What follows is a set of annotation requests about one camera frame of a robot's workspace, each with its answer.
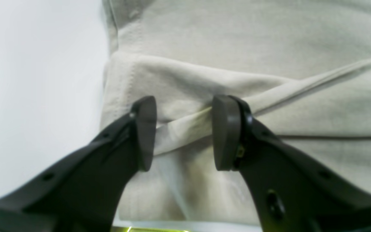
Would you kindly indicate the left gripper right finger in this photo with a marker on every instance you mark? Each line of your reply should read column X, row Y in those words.
column 292, row 191

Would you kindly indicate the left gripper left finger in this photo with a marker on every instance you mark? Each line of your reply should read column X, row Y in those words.
column 81, row 192

